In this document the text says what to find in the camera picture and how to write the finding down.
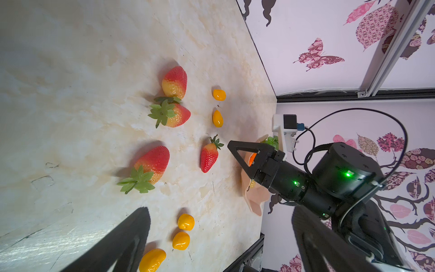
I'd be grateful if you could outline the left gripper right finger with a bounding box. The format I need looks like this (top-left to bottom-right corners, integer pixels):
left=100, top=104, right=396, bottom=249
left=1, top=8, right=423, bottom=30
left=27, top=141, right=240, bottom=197
left=292, top=206, right=378, bottom=272

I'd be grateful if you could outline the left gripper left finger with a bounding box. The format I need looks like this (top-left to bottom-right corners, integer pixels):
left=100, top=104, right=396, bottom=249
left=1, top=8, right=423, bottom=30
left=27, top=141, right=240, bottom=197
left=63, top=207, right=151, bottom=272

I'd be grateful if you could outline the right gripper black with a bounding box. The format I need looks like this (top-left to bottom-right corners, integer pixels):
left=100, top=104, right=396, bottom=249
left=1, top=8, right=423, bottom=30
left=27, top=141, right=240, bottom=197
left=227, top=141, right=285, bottom=189

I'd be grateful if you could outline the green grape bunch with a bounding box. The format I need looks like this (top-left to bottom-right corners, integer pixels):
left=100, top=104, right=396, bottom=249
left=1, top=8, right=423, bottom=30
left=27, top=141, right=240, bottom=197
left=264, top=136, right=279, bottom=150

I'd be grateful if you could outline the pink petal-shaped fruit bowl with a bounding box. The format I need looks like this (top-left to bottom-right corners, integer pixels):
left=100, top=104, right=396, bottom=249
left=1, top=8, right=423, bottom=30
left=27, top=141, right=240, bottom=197
left=240, top=134, right=273, bottom=217

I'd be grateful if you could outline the strawberry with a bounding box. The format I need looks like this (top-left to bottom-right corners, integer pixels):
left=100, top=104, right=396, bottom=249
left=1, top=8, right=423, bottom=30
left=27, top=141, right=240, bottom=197
left=154, top=66, right=188, bottom=104
left=200, top=135, right=224, bottom=173
left=148, top=100, right=191, bottom=128

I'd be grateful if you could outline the strawberry lone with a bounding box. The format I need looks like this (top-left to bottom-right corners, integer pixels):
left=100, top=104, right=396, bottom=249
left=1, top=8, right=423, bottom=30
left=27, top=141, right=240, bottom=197
left=117, top=146, right=170, bottom=194

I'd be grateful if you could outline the orange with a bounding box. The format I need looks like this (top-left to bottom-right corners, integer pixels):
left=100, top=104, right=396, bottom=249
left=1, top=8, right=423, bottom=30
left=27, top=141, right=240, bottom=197
left=248, top=153, right=257, bottom=167

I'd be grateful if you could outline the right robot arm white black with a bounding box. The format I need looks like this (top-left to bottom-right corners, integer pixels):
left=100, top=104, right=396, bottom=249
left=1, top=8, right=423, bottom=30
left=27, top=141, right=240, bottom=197
left=228, top=141, right=411, bottom=272

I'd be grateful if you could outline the yellow kumquat bottom left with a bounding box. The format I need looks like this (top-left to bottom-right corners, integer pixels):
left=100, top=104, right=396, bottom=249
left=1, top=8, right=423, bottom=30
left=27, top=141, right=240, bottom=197
left=139, top=248, right=167, bottom=272

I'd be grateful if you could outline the yellow kumquat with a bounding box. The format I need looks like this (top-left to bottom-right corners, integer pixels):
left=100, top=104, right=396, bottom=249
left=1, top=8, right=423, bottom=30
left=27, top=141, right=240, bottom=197
left=139, top=248, right=167, bottom=272
left=177, top=214, right=195, bottom=231
left=213, top=110, right=224, bottom=128
left=172, top=231, right=190, bottom=250
left=213, top=89, right=227, bottom=102

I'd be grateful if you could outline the yellow kumquat near top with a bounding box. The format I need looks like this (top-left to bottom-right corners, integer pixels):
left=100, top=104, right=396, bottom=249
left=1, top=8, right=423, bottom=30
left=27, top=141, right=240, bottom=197
left=213, top=110, right=224, bottom=128

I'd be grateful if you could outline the yellow kumquat bottom right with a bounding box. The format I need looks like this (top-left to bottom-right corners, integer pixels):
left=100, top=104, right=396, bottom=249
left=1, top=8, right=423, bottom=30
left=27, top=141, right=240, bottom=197
left=172, top=231, right=190, bottom=250

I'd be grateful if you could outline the yellow kumquat middle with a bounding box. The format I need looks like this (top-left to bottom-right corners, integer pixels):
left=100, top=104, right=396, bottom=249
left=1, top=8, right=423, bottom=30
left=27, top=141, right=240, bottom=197
left=177, top=214, right=195, bottom=231

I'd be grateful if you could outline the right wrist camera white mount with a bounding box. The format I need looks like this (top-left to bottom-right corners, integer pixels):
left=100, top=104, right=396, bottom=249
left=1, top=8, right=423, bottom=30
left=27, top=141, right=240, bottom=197
left=272, top=114, right=305, bottom=153

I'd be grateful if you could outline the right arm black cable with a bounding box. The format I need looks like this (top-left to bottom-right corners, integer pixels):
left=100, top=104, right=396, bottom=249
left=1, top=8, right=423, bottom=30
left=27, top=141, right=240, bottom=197
left=292, top=108, right=409, bottom=239

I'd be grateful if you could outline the black base frame rail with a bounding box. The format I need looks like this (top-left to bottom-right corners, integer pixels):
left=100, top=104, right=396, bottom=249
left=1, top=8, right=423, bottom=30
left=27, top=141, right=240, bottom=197
left=223, top=233, right=265, bottom=272

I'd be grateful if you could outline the aluminium rail back wall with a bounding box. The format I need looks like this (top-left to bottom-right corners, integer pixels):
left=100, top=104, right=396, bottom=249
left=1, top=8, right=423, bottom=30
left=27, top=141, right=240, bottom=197
left=357, top=1, right=435, bottom=99

